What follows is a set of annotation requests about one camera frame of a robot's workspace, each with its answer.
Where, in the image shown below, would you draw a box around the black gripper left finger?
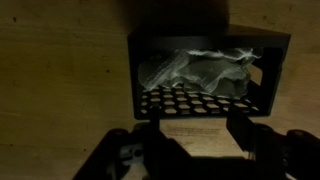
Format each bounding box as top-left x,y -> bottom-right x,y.
147,104 -> 162,136

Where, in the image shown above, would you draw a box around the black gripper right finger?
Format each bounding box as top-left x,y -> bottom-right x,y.
225,110 -> 258,153

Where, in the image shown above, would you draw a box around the grey-white cloth towel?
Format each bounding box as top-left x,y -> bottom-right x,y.
136,47 -> 265,100

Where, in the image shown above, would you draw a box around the black perforated box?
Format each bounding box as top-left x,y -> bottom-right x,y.
127,24 -> 292,121

